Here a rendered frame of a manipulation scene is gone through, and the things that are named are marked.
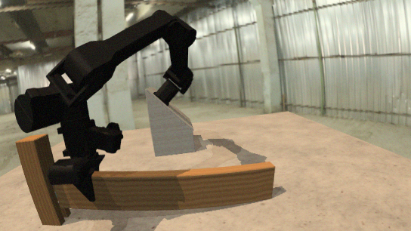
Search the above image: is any brown wooden post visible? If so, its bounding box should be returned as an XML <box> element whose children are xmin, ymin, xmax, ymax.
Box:
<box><xmin>16</xmin><ymin>134</ymin><xmax>71</xmax><ymax>226</ymax></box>

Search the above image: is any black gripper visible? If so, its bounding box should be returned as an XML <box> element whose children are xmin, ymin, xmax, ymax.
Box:
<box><xmin>47</xmin><ymin>115</ymin><xmax>105</xmax><ymax>202</ymax></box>

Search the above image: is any orange wooden rail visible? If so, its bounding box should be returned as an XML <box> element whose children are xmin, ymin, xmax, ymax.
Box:
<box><xmin>54</xmin><ymin>162</ymin><xmax>275</xmax><ymax>211</ymax></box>

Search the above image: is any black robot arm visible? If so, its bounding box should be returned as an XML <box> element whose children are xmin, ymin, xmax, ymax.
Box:
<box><xmin>14</xmin><ymin>10</ymin><xmax>197</xmax><ymax>154</ymax></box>

